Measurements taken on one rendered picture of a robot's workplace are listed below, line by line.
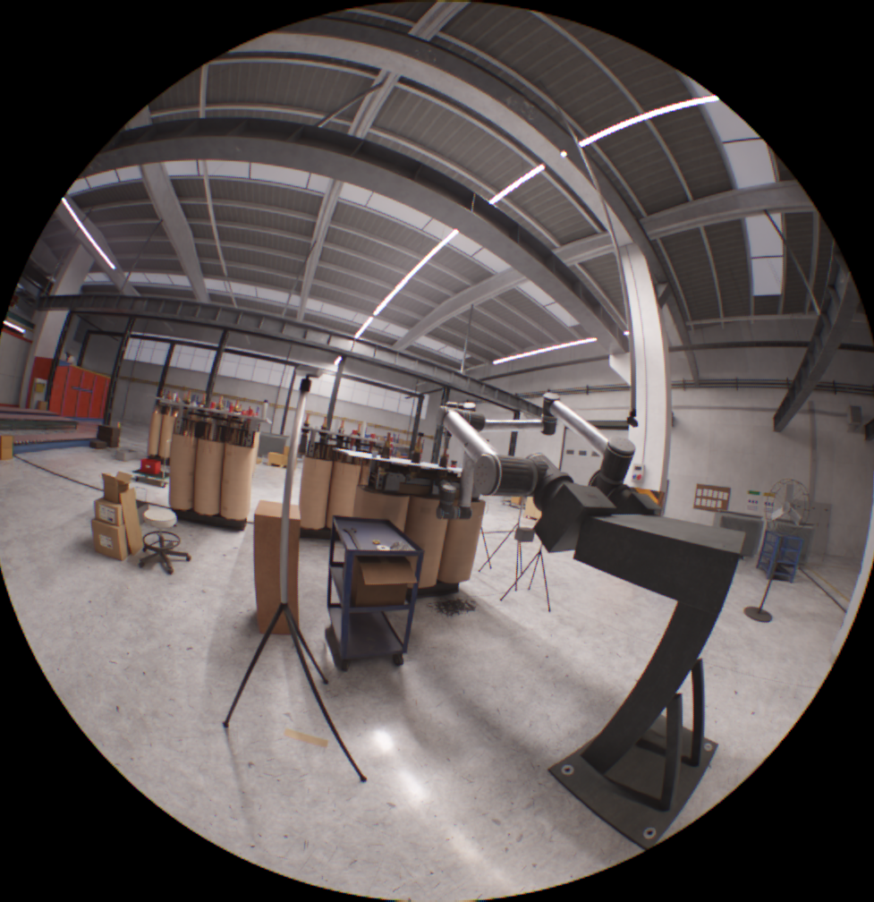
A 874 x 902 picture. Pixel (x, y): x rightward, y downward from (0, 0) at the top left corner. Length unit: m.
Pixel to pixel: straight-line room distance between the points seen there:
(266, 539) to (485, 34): 9.41
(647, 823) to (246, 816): 1.61
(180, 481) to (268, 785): 3.39
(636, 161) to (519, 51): 4.23
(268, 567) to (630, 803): 2.43
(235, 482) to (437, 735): 3.32
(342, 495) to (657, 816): 4.29
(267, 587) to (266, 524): 0.44
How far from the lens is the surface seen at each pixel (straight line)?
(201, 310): 11.48
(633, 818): 1.79
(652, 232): 9.94
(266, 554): 1.83
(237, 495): 3.76
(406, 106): 9.21
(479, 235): 4.45
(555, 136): 5.72
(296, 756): 1.58
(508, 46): 8.62
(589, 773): 1.79
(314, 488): 3.68
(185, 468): 3.95
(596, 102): 9.02
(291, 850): 1.46
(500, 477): 1.19
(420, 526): 2.38
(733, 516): 9.28
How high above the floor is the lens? 1.43
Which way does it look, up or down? 2 degrees up
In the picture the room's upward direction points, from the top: 10 degrees clockwise
